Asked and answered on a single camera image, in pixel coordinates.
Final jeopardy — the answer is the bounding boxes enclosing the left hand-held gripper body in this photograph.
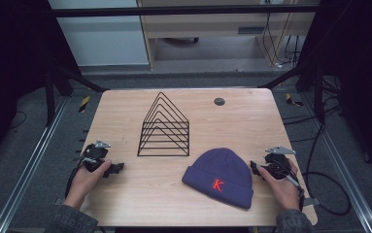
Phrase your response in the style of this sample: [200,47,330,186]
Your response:
[80,139,112,173]

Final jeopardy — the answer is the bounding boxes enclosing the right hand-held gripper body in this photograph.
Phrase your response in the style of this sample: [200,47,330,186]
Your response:
[263,146,297,181]

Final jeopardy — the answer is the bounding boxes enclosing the purple knit beanie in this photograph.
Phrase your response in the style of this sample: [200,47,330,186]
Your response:
[181,147,254,210]

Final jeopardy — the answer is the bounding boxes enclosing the person's left hand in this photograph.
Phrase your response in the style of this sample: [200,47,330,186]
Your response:
[63,158,113,210]

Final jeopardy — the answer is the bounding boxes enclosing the person's right hand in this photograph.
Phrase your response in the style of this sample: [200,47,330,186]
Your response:
[256,158,301,212]

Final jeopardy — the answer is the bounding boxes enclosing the yellow black striped tape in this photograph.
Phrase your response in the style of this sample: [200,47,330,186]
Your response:
[286,92,304,108]
[78,95,91,114]

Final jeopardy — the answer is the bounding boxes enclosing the black metal stand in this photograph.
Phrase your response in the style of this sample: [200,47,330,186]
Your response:
[258,59,325,124]
[44,61,109,127]

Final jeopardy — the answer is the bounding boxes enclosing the white cabinet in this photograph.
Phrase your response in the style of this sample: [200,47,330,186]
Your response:
[48,0,151,67]

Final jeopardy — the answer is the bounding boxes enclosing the light wooden desk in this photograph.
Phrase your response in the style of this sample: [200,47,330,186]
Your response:
[136,0,321,71]

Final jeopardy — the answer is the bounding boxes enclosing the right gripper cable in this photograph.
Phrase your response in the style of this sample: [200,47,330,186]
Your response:
[282,166,306,212]

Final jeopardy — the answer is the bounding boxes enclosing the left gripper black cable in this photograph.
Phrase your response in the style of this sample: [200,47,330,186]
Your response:
[64,157,87,199]

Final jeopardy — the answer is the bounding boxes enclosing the black floor cable loop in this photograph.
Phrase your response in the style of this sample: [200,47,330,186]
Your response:
[283,96,353,216]

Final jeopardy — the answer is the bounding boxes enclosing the metal table bracket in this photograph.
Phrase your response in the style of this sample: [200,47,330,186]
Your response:
[302,197,321,208]

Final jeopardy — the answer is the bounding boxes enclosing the black wire file rack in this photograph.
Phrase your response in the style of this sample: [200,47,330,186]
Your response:
[136,91,190,157]

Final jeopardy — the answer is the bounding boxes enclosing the aluminium floor rail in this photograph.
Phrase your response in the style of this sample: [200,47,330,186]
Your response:
[0,96,70,233]
[298,91,372,233]

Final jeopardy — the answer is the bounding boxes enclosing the hanging black and yellow cables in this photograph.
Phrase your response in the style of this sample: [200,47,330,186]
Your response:
[261,0,303,69]

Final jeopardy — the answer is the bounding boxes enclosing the black horizontal frame bar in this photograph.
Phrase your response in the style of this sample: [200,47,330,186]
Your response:
[49,4,321,18]

